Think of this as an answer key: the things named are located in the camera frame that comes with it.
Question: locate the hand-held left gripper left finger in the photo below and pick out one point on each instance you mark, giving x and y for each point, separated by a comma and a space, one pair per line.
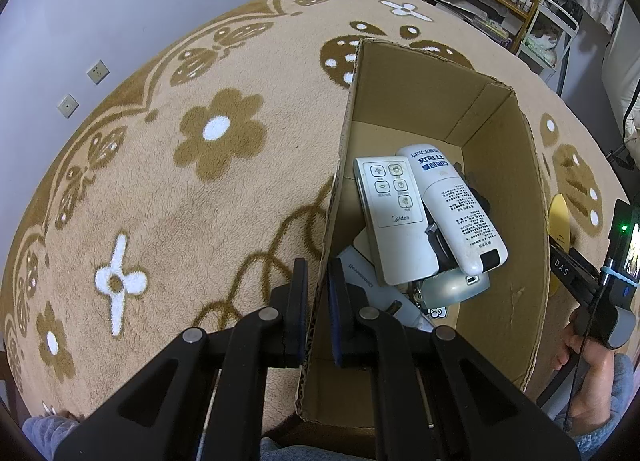
297, 313

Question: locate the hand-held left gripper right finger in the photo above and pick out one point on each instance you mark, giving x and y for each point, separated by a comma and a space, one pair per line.
337, 316

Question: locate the grey cosmetic tube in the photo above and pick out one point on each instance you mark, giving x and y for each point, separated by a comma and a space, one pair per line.
365, 281

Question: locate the white translucent plastic item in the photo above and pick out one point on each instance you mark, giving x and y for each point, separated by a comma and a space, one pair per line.
395, 221

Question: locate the yellow banana-shaped object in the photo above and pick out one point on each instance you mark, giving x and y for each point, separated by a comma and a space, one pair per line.
560, 223

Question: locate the black car key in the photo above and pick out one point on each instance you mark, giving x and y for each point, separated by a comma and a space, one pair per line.
440, 248

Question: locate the white air conditioner remote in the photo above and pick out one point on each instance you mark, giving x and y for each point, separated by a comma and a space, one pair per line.
460, 211

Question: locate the cardboard box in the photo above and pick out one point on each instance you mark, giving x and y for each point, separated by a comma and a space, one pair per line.
415, 91

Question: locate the person's right forearm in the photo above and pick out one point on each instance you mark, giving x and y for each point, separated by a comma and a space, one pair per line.
617, 408

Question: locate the person's right hand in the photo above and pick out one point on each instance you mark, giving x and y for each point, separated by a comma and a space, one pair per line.
595, 376

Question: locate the beige flower-patterned blanket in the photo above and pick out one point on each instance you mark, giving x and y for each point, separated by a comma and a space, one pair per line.
200, 241

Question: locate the dark blue hoop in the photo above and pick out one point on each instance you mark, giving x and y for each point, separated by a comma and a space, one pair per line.
566, 61

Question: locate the person's light blue fleece clothing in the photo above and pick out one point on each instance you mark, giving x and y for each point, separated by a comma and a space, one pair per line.
45, 436

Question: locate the green tissue pack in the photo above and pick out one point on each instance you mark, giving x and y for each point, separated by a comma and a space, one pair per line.
542, 46

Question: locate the white trolley cart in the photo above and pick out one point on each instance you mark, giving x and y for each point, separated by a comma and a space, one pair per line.
575, 16

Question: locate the pile of magazines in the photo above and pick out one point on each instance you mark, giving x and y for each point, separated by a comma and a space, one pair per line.
470, 3

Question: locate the beige wall outlet plate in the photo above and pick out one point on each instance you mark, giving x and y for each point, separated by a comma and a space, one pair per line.
66, 105

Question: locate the beige wall socket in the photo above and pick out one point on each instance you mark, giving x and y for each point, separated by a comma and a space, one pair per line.
97, 72

